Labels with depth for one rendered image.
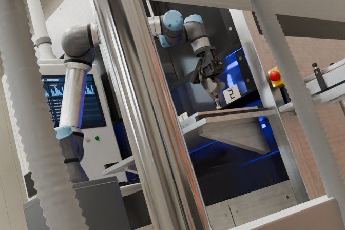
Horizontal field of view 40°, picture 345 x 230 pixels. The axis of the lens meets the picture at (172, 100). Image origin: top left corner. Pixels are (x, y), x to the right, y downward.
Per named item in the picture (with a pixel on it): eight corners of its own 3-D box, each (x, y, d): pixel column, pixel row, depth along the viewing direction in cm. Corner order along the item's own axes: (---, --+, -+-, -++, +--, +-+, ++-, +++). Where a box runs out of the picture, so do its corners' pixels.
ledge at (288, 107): (299, 110, 199) (298, 105, 199) (325, 98, 190) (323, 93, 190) (279, 112, 189) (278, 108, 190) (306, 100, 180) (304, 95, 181)
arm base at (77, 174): (61, 187, 160) (54, 159, 162) (40, 198, 170) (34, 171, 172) (98, 180, 171) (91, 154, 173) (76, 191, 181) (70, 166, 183)
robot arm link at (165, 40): (157, 24, 193) (183, 17, 193) (157, 35, 203) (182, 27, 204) (162, 41, 191) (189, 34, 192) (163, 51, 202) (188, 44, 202)
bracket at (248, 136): (265, 153, 196) (254, 123, 199) (270, 151, 194) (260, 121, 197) (208, 166, 173) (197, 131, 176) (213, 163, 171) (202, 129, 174)
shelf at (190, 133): (180, 160, 245) (179, 156, 246) (287, 112, 196) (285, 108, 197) (102, 175, 213) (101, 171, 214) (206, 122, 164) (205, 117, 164)
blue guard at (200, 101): (52, 194, 334) (46, 169, 338) (256, 87, 198) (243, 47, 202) (52, 195, 334) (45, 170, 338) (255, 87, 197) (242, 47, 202)
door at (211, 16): (178, 80, 234) (146, -24, 248) (242, 40, 204) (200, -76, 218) (178, 80, 233) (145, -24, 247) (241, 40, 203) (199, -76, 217)
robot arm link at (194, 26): (181, 24, 205) (200, 19, 205) (189, 47, 202) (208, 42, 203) (181, 16, 197) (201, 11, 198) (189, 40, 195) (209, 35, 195)
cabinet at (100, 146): (113, 198, 269) (80, 70, 288) (132, 190, 256) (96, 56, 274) (29, 217, 235) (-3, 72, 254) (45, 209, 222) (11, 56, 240)
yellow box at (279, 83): (283, 87, 195) (277, 71, 197) (297, 80, 190) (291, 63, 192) (272, 88, 190) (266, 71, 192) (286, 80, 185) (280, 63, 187)
